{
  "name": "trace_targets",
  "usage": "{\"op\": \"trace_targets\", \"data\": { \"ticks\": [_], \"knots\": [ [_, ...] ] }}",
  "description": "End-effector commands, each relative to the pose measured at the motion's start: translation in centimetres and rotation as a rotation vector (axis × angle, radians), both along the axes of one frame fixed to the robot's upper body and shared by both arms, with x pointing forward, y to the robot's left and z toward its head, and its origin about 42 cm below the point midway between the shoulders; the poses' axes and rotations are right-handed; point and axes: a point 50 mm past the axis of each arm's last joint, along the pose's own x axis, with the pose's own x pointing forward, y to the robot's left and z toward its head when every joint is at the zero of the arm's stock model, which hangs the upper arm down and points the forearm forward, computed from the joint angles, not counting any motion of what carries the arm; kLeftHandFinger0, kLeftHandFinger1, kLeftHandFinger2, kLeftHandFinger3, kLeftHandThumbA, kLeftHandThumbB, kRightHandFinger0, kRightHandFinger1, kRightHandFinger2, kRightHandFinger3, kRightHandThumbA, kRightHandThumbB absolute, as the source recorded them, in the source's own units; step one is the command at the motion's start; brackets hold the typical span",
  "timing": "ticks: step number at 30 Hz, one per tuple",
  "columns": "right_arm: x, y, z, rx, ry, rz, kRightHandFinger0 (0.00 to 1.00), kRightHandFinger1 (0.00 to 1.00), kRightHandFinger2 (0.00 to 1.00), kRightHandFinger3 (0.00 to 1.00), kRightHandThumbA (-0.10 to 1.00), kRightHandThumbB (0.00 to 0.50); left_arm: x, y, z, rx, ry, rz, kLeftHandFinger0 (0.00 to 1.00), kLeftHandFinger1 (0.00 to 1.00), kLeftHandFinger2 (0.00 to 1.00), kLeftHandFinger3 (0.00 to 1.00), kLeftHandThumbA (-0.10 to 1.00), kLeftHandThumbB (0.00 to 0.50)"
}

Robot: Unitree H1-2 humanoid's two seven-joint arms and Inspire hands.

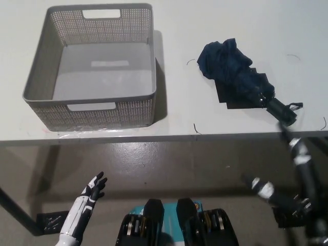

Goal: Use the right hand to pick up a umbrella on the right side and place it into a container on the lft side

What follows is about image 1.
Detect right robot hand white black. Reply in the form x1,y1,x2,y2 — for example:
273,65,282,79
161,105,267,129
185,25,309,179
240,122,320,220

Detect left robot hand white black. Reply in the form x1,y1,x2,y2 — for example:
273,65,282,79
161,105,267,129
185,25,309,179
60,171,108,242

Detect navy umbrella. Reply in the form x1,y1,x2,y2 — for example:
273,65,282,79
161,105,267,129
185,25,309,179
196,37,304,128

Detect black floor tape patch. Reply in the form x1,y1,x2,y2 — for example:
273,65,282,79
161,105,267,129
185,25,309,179
36,210,70,234
273,206,308,229

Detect black table leg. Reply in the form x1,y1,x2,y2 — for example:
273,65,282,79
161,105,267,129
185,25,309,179
0,187,38,236

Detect grey perforated plastic basket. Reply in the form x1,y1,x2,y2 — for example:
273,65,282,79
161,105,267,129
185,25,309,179
22,3,157,132

